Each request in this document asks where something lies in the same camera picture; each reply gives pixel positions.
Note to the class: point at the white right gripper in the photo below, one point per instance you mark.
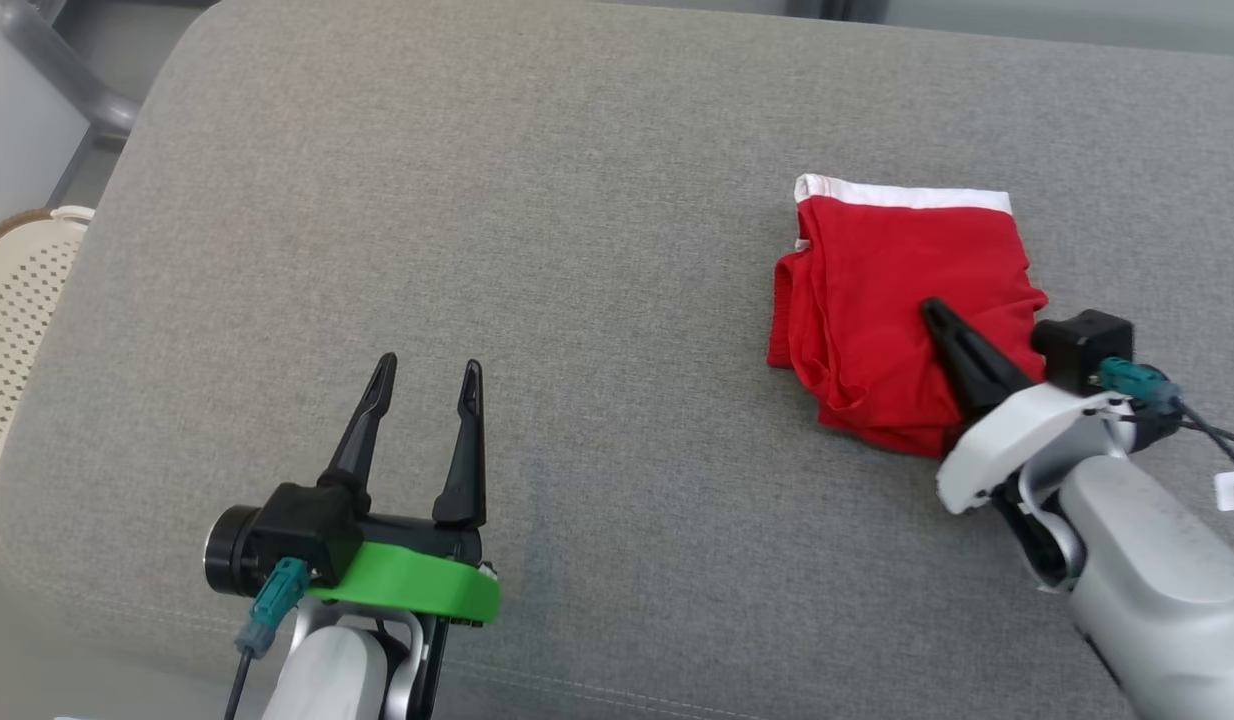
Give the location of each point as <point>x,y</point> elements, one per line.
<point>1017,435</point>

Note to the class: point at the cream perforated laundry basket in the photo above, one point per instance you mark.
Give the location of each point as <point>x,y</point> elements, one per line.
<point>22,330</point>

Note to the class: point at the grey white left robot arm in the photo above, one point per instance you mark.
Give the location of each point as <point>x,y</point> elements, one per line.
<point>327,670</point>

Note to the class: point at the red shirt with white trim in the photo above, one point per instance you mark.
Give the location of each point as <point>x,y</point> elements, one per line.
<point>877,300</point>

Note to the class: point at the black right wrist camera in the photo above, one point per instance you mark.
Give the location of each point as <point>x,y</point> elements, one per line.
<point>1082,348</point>

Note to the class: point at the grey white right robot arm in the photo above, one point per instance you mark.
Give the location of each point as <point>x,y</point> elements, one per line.
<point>1147,580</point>

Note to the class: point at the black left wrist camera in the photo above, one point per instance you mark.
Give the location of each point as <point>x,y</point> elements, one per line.
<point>302,535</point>

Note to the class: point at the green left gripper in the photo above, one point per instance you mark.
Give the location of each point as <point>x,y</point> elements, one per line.
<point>417,590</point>

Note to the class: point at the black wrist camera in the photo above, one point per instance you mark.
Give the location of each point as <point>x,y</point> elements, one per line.
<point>302,535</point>
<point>1082,348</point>

